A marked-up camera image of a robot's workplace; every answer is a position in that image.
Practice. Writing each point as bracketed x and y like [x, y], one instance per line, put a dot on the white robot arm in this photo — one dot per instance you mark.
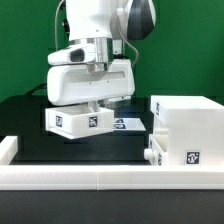
[108, 21]

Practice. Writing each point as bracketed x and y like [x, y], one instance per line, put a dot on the white drawer box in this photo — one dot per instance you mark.
[156, 152]
[79, 121]

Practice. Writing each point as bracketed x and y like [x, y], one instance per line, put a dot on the white marker sheet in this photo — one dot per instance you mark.
[128, 124]

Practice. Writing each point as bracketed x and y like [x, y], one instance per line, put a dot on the white fence rail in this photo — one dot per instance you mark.
[8, 149]
[36, 177]

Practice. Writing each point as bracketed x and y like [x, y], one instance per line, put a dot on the white front drawer box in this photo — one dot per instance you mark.
[156, 152]

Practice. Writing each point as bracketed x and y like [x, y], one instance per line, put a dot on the white drawer cabinet frame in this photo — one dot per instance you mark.
[195, 129]

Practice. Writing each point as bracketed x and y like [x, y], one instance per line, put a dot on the white left fence rail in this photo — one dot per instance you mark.
[8, 149]

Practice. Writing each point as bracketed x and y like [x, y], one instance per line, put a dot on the white front fence rail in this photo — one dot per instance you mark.
[36, 177]

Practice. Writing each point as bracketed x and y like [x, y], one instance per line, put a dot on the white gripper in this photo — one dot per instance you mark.
[83, 73]

